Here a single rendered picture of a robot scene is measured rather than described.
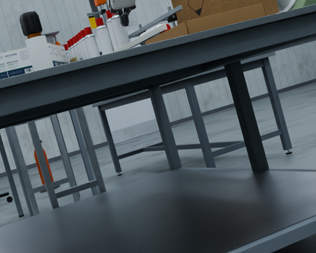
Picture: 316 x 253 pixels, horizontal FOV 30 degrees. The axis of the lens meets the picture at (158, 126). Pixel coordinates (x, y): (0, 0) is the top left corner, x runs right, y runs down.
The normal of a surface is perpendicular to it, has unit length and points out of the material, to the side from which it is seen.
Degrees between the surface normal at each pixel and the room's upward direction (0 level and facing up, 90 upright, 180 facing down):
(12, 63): 90
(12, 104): 90
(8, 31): 90
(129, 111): 90
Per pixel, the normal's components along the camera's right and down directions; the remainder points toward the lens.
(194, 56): 0.38, -0.06
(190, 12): -0.83, 0.25
